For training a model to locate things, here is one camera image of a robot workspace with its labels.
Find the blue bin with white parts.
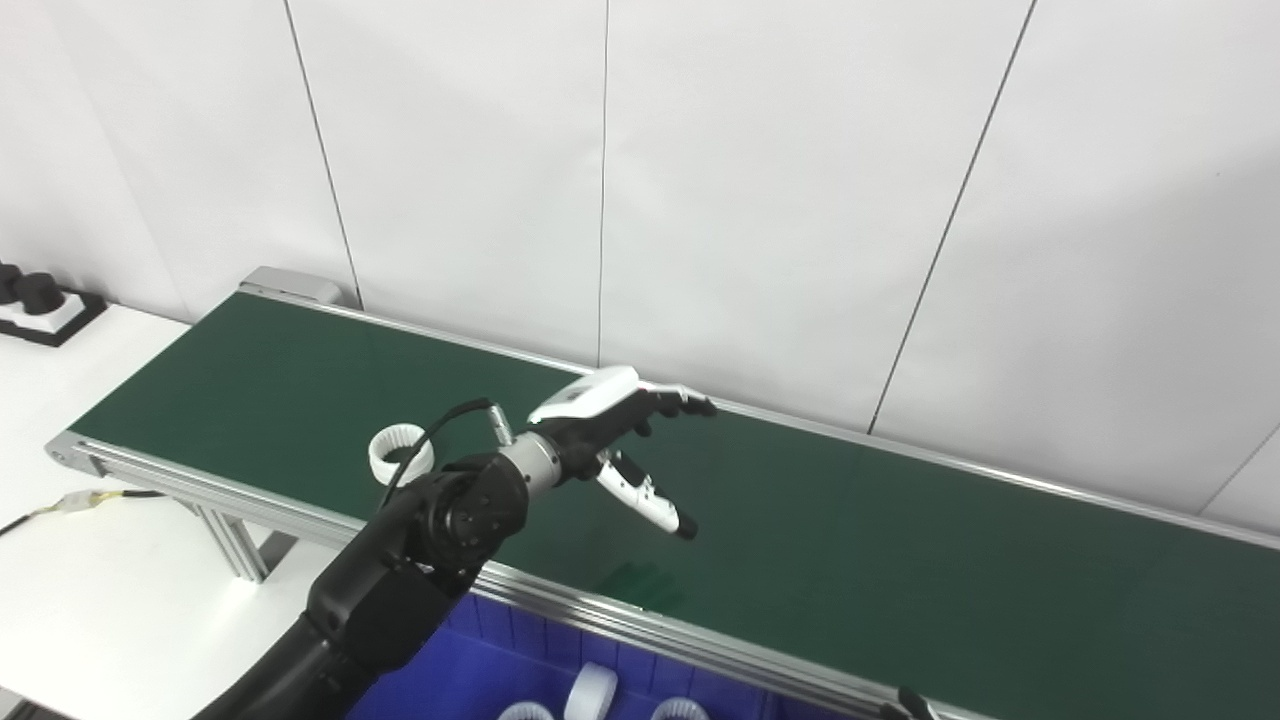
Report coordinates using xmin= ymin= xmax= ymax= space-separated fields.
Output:
xmin=345 ymin=590 xmax=771 ymax=720

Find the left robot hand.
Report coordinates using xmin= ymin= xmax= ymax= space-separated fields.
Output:
xmin=527 ymin=365 xmax=718 ymax=542

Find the green conveyor belt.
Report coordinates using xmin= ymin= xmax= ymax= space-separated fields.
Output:
xmin=45 ymin=285 xmax=1280 ymax=720

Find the black cable with white connector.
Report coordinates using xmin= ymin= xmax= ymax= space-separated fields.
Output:
xmin=0 ymin=488 xmax=166 ymax=538

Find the grey conveyor end housing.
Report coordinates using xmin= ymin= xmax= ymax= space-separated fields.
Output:
xmin=240 ymin=266 xmax=343 ymax=306

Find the aluminium conveyor support leg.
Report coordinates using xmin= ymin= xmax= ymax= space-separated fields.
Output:
xmin=195 ymin=500 xmax=298 ymax=584

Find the black and white part stand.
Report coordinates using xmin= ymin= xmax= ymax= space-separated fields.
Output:
xmin=0 ymin=285 xmax=109 ymax=348

